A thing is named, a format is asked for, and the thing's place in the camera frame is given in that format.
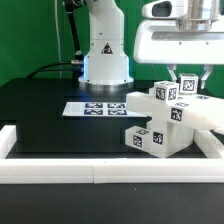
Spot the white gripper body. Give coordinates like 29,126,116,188
134,18,224,65

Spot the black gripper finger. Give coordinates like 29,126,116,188
167,64,177,82
200,65,213,89

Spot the white chair back frame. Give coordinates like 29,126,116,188
126,92,224,135

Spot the white chair seat plate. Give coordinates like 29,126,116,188
146,119,194,158

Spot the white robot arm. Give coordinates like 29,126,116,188
82,0,224,86

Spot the white marker sheet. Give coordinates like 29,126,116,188
62,102,142,117

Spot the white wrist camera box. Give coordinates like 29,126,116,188
142,0,188,19

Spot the black camera stand pole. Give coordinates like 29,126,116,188
63,0,83,60

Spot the white U-shaped fence frame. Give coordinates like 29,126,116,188
0,125,224,184

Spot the black cable on table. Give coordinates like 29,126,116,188
26,61,84,80

